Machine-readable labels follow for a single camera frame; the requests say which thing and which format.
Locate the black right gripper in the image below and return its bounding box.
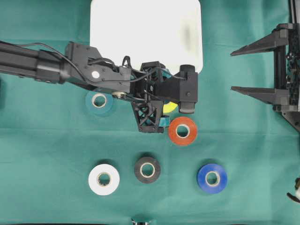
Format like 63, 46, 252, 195
230, 23, 300, 111

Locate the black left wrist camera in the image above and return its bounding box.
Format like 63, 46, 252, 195
154, 65, 198, 114

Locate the black tape roll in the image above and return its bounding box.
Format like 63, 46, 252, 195
134, 155, 161, 184

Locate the black white cable clip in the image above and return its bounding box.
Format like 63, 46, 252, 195
287, 177, 300, 203

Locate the red tape roll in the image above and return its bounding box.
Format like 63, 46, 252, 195
168, 117, 197, 146

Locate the blue tape roll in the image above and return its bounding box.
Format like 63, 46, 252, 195
197, 164, 228, 194

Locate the white plastic tray case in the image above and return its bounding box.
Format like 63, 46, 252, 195
90, 0, 203, 74

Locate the white tape roll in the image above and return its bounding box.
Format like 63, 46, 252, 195
88, 164, 120, 196

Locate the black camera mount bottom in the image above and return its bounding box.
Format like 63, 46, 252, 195
131, 218, 157, 225

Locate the yellow tape roll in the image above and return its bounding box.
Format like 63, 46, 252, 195
163, 102, 178, 114

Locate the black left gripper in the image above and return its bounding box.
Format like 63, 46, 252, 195
129, 61, 169, 133

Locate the green tape roll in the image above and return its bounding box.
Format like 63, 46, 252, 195
85, 91, 114, 115

